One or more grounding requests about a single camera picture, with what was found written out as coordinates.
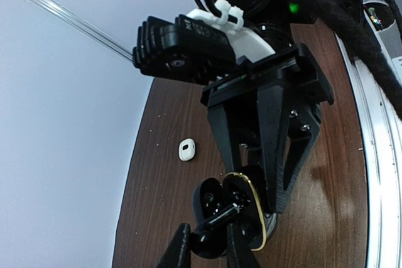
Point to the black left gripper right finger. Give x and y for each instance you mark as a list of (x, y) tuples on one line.
[(238, 253)]

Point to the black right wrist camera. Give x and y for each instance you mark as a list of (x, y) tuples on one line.
[(197, 47)]

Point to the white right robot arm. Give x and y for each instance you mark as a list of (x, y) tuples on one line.
[(272, 20)]

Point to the white earbud charging case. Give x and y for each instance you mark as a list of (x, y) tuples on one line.
[(187, 150)]

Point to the left aluminium corner post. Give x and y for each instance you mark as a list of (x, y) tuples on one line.
[(70, 18)]

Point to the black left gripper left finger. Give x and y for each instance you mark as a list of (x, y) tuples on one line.
[(178, 252)]

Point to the black round cap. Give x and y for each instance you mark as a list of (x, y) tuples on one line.
[(239, 198)]

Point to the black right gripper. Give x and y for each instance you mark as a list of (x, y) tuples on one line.
[(273, 104)]

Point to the black wireless earbud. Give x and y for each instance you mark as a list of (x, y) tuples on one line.
[(209, 239)]

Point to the aluminium front table rail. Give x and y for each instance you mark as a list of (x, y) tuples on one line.
[(381, 139)]

